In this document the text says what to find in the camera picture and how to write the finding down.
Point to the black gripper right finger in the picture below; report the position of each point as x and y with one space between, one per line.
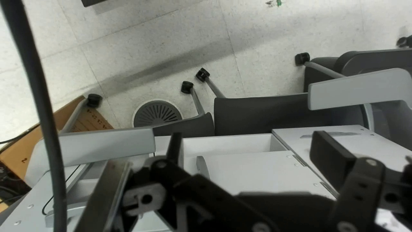
360 185

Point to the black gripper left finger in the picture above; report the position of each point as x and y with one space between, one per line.
201 189

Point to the white toy kitchen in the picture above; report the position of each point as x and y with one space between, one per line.
239 168

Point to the round grey floor grille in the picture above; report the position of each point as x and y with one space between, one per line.
156 114

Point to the brown cardboard box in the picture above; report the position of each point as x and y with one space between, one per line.
26 146

